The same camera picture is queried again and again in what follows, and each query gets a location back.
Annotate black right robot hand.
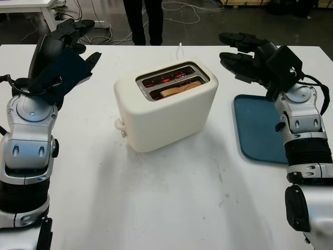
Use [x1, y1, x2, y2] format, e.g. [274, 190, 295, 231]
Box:
[219, 31, 281, 91]

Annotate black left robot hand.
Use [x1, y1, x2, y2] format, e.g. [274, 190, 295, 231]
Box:
[28, 19, 103, 79]

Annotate toast slice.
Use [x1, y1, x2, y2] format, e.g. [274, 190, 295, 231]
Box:
[159, 80, 203, 98]

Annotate person beige coat black trousers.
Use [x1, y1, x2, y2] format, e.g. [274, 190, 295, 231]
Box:
[123, 0, 165, 46]

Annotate cream white toaster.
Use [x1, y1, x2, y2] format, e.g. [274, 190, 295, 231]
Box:
[113, 60, 219, 153]

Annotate white desk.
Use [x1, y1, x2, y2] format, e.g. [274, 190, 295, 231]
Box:
[0, 0, 110, 31]

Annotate wooden pallet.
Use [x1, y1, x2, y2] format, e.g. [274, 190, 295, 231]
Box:
[221, 0, 264, 6]

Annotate blue plastic tray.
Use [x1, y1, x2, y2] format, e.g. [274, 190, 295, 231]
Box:
[233, 94, 290, 165]

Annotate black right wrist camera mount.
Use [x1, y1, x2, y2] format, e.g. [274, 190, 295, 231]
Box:
[266, 45, 304, 102]

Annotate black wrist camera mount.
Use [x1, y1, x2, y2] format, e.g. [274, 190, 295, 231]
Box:
[266, 45, 304, 102]
[28, 48, 94, 103]

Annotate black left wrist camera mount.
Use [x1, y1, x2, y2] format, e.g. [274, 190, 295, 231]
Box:
[28, 48, 94, 103]

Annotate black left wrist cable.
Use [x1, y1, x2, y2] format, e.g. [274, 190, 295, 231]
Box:
[0, 73, 36, 99]

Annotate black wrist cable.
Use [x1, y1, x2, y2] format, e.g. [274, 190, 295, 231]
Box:
[296, 73, 333, 116]
[0, 73, 36, 99]

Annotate tangled floor cables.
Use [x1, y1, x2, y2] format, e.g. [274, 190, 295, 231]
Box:
[20, 10, 134, 45]

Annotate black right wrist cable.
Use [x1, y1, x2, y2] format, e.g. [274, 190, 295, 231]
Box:
[296, 73, 333, 116]

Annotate white floor cable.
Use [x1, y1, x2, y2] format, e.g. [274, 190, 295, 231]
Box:
[161, 0, 226, 26]

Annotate white toaster power cord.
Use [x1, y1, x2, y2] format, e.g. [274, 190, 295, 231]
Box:
[176, 42, 186, 63]

